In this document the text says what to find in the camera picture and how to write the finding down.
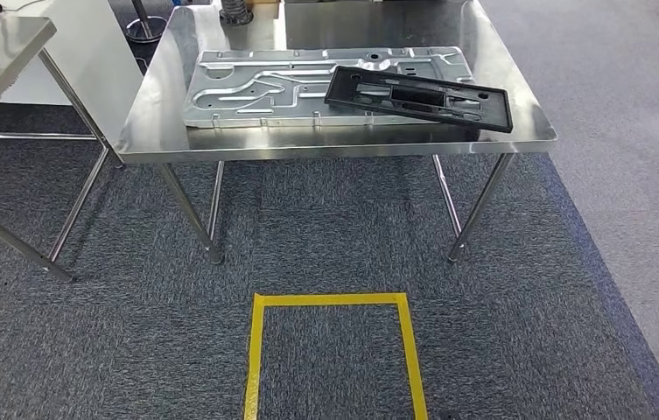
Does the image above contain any grey ribbed duct hose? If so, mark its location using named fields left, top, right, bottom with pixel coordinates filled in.
left=219, top=0, right=255, bottom=26

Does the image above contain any black plastic panel part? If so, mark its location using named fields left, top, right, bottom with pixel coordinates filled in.
left=324, top=65, right=515, bottom=135

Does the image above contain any stamped grey metal plate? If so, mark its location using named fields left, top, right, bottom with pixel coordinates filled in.
left=182, top=45, right=475, bottom=130

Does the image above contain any yellow floor tape square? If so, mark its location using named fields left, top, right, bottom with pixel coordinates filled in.
left=243, top=292, right=429, bottom=420

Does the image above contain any stainless steel workbench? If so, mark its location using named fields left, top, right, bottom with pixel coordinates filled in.
left=114, top=0, right=559, bottom=265

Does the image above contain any chrome stanchion post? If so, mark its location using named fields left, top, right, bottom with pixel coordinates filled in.
left=126, top=0, right=169, bottom=43

